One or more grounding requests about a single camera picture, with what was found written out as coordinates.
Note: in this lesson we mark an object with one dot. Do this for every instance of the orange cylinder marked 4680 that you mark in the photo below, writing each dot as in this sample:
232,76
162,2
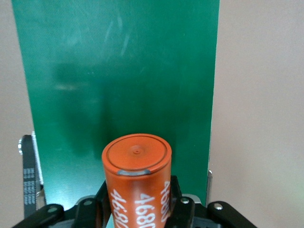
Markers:
137,180

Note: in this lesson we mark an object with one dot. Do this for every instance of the green conveyor belt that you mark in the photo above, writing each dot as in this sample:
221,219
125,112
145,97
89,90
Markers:
118,71

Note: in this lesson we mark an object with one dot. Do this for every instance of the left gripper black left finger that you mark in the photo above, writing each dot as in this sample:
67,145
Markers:
88,213

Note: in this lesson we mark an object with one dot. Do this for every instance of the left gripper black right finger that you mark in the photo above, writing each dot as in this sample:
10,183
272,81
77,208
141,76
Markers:
183,213

